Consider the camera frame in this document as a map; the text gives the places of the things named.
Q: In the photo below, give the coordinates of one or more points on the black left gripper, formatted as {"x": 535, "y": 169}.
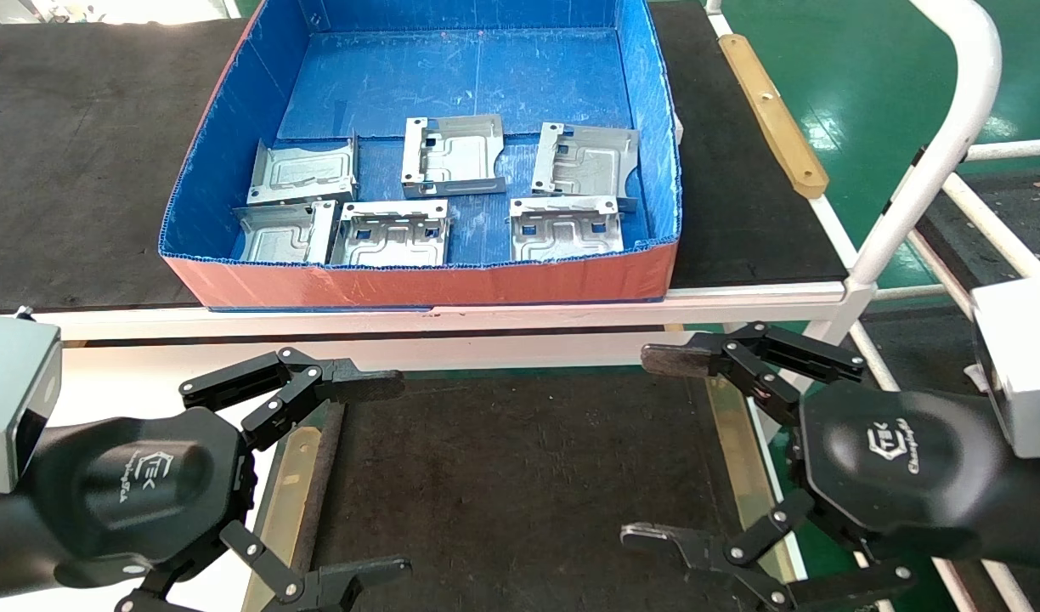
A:
{"x": 129, "y": 493}

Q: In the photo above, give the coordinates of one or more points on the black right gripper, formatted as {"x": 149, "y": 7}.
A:
{"x": 902, "y": 467}

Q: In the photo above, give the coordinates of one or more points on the stamped metal bracket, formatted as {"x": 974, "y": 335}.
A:
{"x": 584, "y": 161}
{"x": 452, "y": 157}
{"x": 282, "y": 234}
{"x": 388, "y": 238}
{"x": 567, "y": 234}
{"x": 303, "y": 174}

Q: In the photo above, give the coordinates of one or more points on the blue corrugated plastic box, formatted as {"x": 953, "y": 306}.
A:
{"x": 486, "y": 85}

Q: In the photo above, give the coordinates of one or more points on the tan strip beside small mat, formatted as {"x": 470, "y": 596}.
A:
{"x": 741, "y": 459}

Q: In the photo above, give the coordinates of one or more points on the tan strip with dark edge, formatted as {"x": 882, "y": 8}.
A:
{"x": 286, "y": 493}

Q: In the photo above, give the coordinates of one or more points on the small black work mat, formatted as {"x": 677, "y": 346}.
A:
{"x": 528, "y": 493}

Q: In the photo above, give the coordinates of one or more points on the dark green tray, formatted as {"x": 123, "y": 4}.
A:
{"x": 528, "y": 372}

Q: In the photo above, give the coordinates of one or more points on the long tan wooden strip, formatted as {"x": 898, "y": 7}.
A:
{"x": 771, "y": 110}

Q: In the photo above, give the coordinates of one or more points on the white diagonal pipe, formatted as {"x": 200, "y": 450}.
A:
{"x": 996, "y": 225}

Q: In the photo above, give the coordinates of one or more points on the large black table mat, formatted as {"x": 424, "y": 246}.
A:
{"x": 78, "y": 153}

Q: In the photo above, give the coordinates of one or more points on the white horizontal pipe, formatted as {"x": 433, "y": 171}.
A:
{"x": 1017, "y": 150}

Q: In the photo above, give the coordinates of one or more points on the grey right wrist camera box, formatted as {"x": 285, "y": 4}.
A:
{"x": 1025, "y": 365}

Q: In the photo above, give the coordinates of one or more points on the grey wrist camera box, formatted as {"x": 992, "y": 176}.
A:
{"x": 1025, "y": 365}
{"x": 10, "y": 391}

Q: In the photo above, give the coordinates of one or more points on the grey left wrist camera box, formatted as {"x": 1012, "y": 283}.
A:
{"x": 10, "y": 391}

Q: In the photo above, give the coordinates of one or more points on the white curved pipe rail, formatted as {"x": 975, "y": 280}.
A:
{"x": 953, "y": 127}

